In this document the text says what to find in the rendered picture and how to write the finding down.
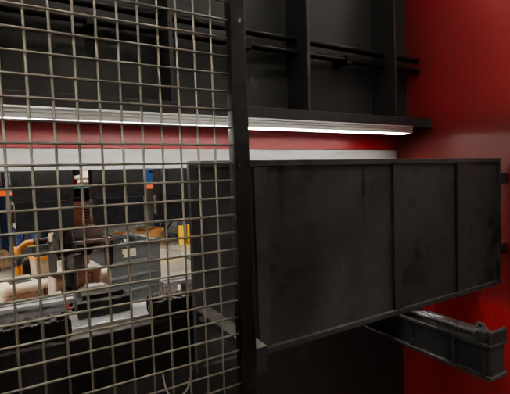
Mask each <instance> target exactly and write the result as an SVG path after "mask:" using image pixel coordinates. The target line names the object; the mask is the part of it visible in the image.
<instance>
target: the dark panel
mask: <svg viewBox="0 0 510 394"><path fill-rule="evenodd" d="M250 188H251V211H252V234H253V279H254V302H255V325H256V338H257V339H258V340H260V341H261V342H263V343H264V344H265V345H267V346H268V354H269V353H273V352H276V351H279V350H282V349H286V348H289V347H292V346H297V345H299V344H302V343H305V342H309V341H313V340H315V339H318V338H323V337H325V336H328V335H333V334H335V333H339V332H341V331H346V330H349V329H351V328H356V327H359V326H362V325H365V324H370V323H372V322H375V321H380V320H382V319H386V318H388V317H393V316H396V315H398V314H402V313H406V312H409V311H412V310H417V309H419V308H422V307H425V306H429V305H433V304H435V303H440V302H443V301H445V300H449V299H453V298H456V297H459V296H463V295H466V294H469V293H472V292H476V291H479V290H482V289H485V288H489V287H492V286H495V285H499V284H501V158H453V159H295V160H250Z"/></svg>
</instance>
